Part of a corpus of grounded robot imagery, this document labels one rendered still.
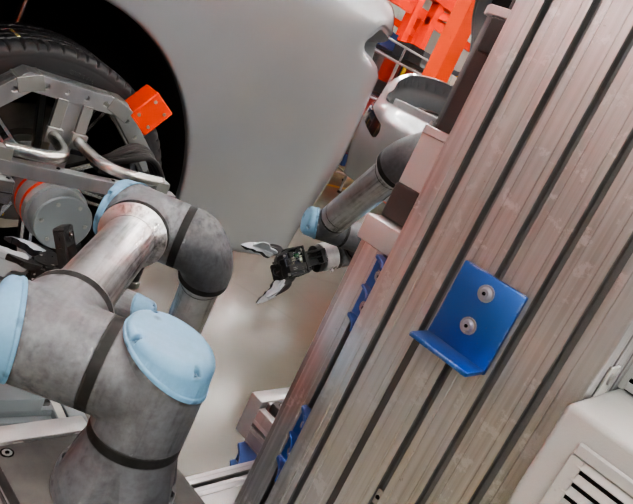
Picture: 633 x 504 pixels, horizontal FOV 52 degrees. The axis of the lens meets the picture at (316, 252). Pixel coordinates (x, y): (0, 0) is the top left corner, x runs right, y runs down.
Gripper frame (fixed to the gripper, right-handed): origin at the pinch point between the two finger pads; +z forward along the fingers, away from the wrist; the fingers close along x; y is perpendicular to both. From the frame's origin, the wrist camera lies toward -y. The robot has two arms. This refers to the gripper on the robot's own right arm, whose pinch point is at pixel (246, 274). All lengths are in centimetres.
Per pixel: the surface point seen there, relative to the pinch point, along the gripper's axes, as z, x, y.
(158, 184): 19.9, -23.0, 10.7
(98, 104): 27, -45, 5
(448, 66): -322, -157, -232
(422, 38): -718, -407, -664
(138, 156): 22.1, -30.6, 8.5
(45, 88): 39, -48, 9
